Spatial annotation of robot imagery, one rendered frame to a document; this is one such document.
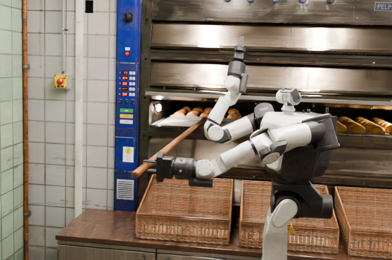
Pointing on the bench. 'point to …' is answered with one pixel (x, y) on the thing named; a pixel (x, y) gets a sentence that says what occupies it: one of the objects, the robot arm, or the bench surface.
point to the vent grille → (125, 189)
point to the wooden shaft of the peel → (167, 148)
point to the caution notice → (128, 154)
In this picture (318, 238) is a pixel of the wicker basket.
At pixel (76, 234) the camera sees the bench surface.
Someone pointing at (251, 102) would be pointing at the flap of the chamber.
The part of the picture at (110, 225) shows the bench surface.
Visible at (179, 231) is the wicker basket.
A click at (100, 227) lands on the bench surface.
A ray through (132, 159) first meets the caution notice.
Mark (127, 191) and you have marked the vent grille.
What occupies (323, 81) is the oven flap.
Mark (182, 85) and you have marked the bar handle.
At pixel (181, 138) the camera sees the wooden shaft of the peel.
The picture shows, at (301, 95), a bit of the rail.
